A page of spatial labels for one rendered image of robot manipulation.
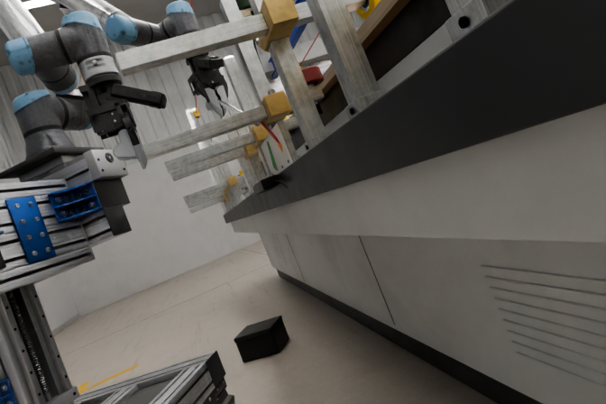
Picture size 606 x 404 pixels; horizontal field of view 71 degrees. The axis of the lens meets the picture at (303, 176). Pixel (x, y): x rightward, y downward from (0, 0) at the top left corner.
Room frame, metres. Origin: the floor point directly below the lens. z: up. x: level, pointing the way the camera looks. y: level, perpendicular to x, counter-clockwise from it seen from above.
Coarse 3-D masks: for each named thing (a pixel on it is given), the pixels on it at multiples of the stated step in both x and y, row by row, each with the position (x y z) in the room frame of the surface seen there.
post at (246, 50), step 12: (228, 0) 1.04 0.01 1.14; (228, 12) 1.03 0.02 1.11; (240, 48) 1.03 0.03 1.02; (252, 48) 1.04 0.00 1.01; (252, 60) 1.04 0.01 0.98; (252, 72) 1.03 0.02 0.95; (252, 84) 1.05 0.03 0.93; (264, 84) 1.04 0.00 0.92; (288, 132) 1.04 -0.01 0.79; (288, 144) 1.04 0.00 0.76
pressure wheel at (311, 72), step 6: (312, 66) 1.01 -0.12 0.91; (306, 72) 1.00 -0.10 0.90; (312, 72) 1.00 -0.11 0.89; (318, 72) 1.02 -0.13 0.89; (306, 78) 1.00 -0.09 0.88; (312, 78) 1.00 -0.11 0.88; (318, 78) 1.01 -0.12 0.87; (312, 84) 1.03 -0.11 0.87; (318, 84) 1.06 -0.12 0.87; (318, 108) 1.04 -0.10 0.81
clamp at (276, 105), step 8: (264, 96) 0.96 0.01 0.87; (272, 96) 0.96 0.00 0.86; (280, 96) 0.97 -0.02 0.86; (264, 104) 0.98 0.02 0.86; (272, 104) 0.96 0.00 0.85; (280, 104) 0.97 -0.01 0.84; (288, 104) 0.97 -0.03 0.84; (272, 112) 0.96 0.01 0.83; (280, 112) 0.97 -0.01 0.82; (288, 112) 0.98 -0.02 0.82; (264, 120) 1.04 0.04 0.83; (272, 120) 1.01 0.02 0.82
